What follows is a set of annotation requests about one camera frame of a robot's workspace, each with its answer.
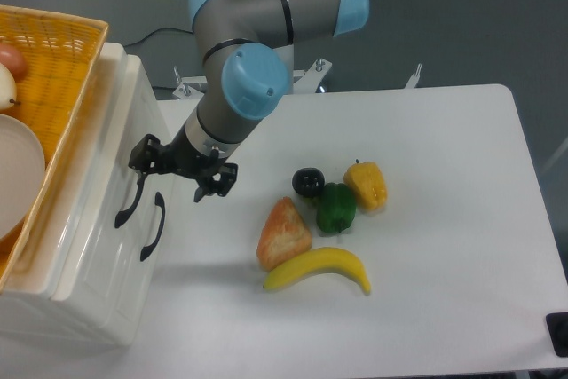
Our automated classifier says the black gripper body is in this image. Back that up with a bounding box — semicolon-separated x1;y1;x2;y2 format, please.
166;130;235;183

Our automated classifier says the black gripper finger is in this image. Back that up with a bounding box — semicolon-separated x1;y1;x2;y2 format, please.
193;163;238;203
128;134;169;201

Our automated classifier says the black top drawer handle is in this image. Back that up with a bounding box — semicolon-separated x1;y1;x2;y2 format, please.
114;172;146;229

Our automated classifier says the black drawer handle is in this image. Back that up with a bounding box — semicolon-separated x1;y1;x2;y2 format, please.
114;172;146;229
139;192;166;262

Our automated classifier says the green toy bell pepper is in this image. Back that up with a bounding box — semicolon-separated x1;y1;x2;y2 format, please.
316;183;357;234

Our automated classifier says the yellow toy banana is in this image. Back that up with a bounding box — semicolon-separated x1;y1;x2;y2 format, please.
263;247;372;295

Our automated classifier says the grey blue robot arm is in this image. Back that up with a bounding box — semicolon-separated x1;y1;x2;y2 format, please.
129;0;370;200

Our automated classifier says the white plastic drawer cabinet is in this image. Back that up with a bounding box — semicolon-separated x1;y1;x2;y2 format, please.
1;43;174;345

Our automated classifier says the orange toy bread wedge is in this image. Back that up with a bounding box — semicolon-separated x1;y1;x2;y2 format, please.
256;197;312;272

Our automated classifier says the black toy fruit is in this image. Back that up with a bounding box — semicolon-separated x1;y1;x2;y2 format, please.
292;168;325;199

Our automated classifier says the white plate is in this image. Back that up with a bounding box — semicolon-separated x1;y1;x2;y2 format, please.
1;114;45;240

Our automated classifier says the yellow woven basket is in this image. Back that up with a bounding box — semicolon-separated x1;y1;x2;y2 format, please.
1;4;109;287

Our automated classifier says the yellow toy bell pepper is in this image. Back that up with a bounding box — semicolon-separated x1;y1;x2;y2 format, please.
343;161;388;212

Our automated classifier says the white toy onion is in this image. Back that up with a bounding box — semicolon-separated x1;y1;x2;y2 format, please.
0;64;20;111

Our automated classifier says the red toy fruit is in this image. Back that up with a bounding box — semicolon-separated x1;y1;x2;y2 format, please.
0;43;28;80

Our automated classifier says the black object at table edge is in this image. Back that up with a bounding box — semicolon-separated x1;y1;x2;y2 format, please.
546;312;568;358

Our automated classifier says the black lower drawer handle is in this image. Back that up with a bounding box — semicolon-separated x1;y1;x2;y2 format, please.
139;192;166;262

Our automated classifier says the black cable on floor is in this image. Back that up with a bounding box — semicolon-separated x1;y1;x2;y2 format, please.
122;27;196;48

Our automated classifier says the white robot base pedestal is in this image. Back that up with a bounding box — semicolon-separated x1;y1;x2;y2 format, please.
274;44;295;95

